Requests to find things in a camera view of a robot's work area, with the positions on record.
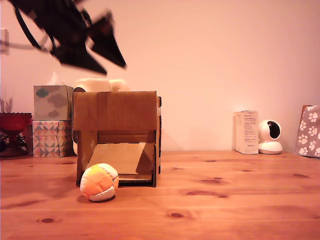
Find orange and white footbag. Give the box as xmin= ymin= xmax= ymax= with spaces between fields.
xmin=79 ymin=162 xmax=120 ymax=202

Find cardboard dice tower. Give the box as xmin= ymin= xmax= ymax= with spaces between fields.
xmin=72 ymin=90 xmax=163 ymax=188

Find white tissue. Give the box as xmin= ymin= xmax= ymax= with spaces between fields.
xmin=46 ymin=71 xmax=66 ymax=87

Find cloud print tissue box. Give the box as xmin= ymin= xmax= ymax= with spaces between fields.
xmin=33 ymin=85 xmax=74 ymax=121

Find dry pale twigs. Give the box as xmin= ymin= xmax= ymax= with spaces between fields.
xmin=0 ymin=98 xmax=13 ymax=115

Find triangle pattern tissue box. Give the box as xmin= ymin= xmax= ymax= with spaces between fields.
xmin=31 ymin=120 xmax=74 ymax=159

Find red glass bowl on foot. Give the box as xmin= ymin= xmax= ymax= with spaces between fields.
xmin=0 ymin=112 xmax=33 ymax=158

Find white carton with small print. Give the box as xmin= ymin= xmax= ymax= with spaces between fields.
xmin=234 ymin=109 xmax=260 ymax=155

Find grey paw print bag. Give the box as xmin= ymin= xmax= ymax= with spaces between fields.
xmin=294 ymin=104 xmax=320 ymax=159

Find thin black cable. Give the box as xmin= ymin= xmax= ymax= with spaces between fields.
xmin=0 ymin=39 xmax=50 ymax=52

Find thick black cable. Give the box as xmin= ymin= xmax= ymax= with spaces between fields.
xmin=13 ymin=6 xmax=43 ymax=51

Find black wire stand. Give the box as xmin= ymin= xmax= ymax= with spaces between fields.
xmin=0 ymin=131 xmax=29 ymax=153

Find small white round camera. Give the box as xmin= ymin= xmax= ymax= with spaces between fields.
xmin=257 ymin=119 xmax=283 ymax=155

